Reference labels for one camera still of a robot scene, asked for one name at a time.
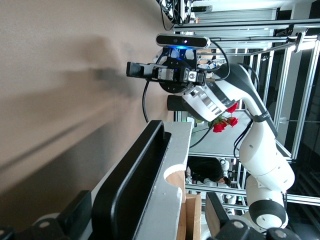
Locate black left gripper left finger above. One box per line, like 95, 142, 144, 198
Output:
31, 189, 94, 240

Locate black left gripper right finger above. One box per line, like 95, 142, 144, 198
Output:
205, 191, 253, 240

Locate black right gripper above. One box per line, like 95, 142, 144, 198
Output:
126, 48, 208, 94

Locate white drawer with black handle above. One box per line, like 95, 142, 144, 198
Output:
91, 119, 194, 240

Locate wooden drawer cabinet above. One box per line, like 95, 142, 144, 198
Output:
184, 193, 203, 240

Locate person in black clothes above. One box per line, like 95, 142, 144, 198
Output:
187, 157, 232, 189

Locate red artificial rose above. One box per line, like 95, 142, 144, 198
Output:
212, 122, 229, 134
226, 116, 240, 128
225, 101, 239, 114

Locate red artificial roses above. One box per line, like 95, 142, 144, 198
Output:
207, 113, 232, 129

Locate brown table cloth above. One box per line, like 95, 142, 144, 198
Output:
0, 0, 176, 237

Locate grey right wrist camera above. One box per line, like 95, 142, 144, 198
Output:
155, 33, 211, 50

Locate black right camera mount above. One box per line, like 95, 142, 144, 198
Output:
161, 46, 198, 61

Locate aluminium frame cage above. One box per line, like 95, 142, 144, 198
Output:
173, 6, 320, 211

